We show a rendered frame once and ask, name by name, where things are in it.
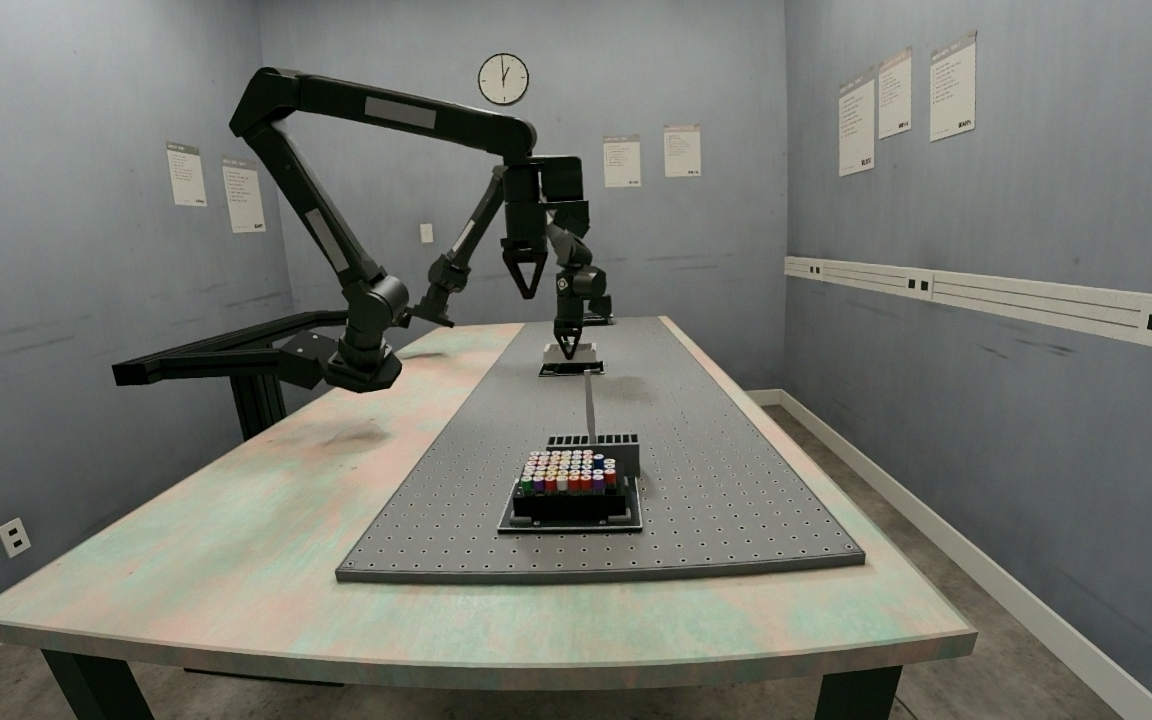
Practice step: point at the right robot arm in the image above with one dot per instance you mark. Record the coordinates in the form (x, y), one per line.
(373, 307)

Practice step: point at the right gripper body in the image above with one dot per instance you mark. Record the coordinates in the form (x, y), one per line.
(514, 231)

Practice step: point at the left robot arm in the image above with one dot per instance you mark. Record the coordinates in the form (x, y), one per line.
(580, 278)

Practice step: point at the white tube carrier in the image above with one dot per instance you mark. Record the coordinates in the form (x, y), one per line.
(584, 353)

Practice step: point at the black vial rack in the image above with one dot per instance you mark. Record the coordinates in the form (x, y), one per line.
(585, 507)

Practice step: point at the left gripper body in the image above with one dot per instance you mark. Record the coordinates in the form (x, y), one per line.
(562, 315)

